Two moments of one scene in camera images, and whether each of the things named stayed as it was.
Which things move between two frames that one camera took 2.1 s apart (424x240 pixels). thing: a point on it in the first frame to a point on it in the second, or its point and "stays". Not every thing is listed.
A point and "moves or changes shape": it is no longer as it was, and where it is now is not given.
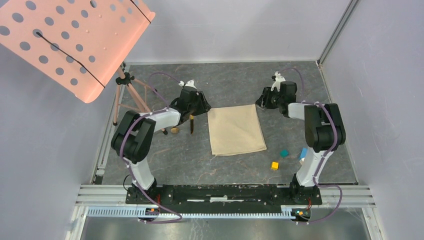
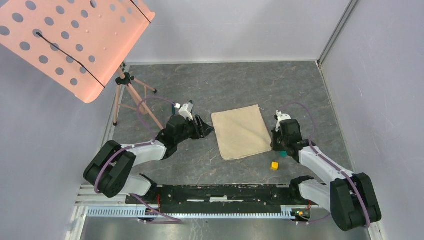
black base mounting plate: (223, 198) stays
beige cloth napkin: (235, 130) moves or changes shape
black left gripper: (204, 106) to (202, 130)
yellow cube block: (274, 165) stays
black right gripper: (263, 100) to (275, 147)
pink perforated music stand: (80, 43) stays
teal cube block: (284, 153) stays
